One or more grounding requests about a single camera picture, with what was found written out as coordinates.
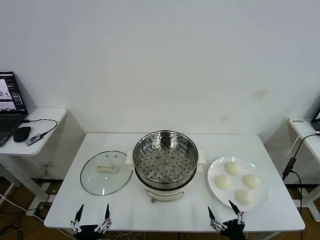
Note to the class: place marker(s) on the black laptop with bright screen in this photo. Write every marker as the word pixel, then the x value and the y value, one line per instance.
pixel 10 95

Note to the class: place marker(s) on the grey usb hub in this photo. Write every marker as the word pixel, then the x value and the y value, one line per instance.
pixel 33 140

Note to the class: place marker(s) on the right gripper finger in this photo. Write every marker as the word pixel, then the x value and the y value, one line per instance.
pixel 212 215
pixel 235 208

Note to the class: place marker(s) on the round glass pot lid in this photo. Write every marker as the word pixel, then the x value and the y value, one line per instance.
pixel 107 182

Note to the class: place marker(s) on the perforated steel steamer basket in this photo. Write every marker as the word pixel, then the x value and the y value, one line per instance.
pixel 150 175

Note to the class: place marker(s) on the white side table with sticker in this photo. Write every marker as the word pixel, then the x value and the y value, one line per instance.
pixel 312 147

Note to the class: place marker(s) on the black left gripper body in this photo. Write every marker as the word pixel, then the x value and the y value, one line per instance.
pixel 88 228

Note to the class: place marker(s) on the white floor power strip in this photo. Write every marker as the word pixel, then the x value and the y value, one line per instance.
pixel 33 212

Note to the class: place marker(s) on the white side table with mouse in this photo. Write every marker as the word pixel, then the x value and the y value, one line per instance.
pixel 47 117

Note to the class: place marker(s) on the white steamed baozi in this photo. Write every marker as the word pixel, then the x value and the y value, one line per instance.
pixel 251 180
pixel 223 182
pixel 245 196
pixel 233 168

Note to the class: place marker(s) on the white electric cooker pot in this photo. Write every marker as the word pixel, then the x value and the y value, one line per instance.
pixel 162 193

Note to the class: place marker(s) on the black computer mouse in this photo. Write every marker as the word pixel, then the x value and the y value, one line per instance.
pixel 22 133

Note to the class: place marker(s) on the white round plate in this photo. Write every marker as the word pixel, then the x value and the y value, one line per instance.
pixel 236 184

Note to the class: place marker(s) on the small printed table sticker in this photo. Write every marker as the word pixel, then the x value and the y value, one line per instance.
pixel 298 121

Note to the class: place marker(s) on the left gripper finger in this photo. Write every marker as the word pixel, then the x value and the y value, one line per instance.
pixel 78 215
pixel 107 212

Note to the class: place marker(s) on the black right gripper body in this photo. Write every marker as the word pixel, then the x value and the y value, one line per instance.
pixel 233 228

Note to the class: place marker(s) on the white wall socket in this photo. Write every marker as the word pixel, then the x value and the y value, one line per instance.
pixel 45 165

